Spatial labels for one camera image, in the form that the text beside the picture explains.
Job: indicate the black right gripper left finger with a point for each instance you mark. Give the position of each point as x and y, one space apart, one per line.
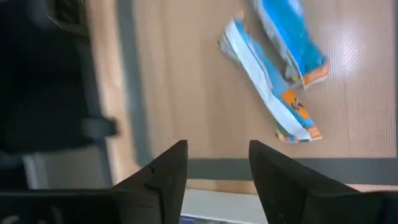
140 202

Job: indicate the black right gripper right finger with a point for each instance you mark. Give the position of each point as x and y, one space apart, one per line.
311 199

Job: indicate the white plastic bin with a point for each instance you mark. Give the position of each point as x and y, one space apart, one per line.
217 205

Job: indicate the tan mesh mat grey border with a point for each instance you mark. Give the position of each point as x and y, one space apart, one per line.
202 93

